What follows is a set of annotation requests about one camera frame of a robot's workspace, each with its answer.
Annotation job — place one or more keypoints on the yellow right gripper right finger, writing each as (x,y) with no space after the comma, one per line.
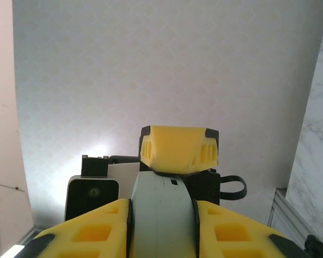
(231,233)

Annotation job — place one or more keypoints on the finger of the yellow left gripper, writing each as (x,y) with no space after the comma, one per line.
(177,150)

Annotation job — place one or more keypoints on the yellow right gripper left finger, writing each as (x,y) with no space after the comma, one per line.
(91,233)

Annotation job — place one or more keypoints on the mint green earbud charging case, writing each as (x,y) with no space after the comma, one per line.
(161,215)

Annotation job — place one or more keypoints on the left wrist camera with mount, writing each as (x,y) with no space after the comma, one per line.
(92,193)

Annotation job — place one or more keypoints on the aluminium table side rail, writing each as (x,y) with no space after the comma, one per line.
(278,209)

